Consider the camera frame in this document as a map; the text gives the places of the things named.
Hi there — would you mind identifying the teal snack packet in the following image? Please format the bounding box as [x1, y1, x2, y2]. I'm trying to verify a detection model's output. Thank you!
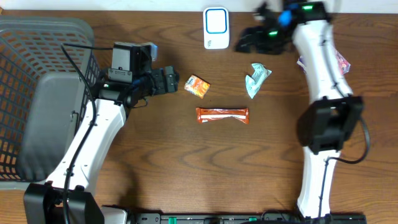
[245, 63, 272, 99]

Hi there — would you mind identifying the purple snack bag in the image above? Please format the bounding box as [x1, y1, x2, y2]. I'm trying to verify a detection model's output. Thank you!
[297, 50, 351, 75]

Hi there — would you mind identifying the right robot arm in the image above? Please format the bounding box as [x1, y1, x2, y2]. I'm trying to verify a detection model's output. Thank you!
[235, 1, 370, 223]

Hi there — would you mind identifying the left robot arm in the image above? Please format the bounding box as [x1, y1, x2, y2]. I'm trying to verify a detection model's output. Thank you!
[24, 42, 179, 223]

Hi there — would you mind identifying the orange snack bar wrapper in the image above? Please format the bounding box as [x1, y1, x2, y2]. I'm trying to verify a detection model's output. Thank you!
[195, 108, 249, 124]

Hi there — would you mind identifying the orange tissue pack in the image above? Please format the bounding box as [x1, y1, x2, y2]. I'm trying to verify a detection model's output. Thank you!
[184, 75, 210, 99]

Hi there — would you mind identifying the white barcode scanner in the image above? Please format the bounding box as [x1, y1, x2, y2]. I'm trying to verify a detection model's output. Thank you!
[203, 7, 230, 50]

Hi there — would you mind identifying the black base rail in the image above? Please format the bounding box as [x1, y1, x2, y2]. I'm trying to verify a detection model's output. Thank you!
[104, 212, 367, 224]

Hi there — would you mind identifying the grey plastic shopping basket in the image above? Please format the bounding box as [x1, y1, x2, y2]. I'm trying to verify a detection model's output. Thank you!
[1, 16, 100, 190]

